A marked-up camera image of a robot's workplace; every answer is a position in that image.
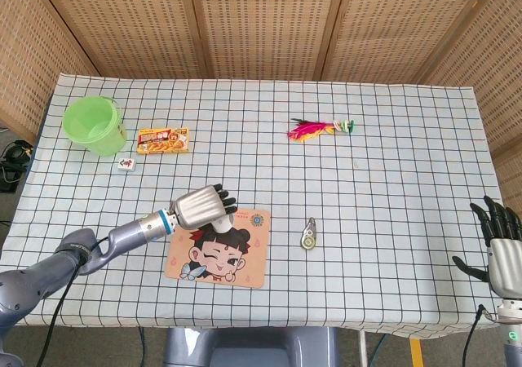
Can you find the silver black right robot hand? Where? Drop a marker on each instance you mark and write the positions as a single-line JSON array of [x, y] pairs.
[[503, 261]]

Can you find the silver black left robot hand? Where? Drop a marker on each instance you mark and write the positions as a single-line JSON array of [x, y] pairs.
[[202, 206]]

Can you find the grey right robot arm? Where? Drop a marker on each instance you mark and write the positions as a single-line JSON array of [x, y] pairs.
[[511, 330]]

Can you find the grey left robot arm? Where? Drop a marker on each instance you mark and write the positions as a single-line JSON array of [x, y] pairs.
[[126, 234]]

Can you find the cartoon girl mouse pad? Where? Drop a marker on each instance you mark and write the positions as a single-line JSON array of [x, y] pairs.
[[220, 261]]

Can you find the yellow curry box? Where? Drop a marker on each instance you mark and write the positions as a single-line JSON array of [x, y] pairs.
[[163, 141]]

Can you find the white mahjong tile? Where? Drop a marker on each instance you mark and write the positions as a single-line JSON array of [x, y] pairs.
[[126, 164]]

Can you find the grey correction tape dispenser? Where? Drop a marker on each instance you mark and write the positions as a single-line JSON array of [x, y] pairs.
[[308, 238]]

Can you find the green plastic bucket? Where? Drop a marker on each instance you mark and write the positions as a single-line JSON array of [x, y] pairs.
[[95, 136]]

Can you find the colourful feather shuttlecock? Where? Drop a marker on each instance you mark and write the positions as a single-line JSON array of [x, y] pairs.
[[308, 131]]

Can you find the blue checked tablecloth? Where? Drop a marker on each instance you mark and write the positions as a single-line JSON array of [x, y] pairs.
[[367, 261]]

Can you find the grey robot torso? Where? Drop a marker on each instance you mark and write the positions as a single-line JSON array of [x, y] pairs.
[[249, 348]]

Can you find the white table leg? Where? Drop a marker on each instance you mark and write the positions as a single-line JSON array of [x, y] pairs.
[[361, 348]]

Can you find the woven wooden folding screen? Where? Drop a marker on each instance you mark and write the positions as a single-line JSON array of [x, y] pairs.
[[265, 24]]

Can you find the black floor equipment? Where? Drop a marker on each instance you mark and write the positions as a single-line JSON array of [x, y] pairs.
[[14, 163]]

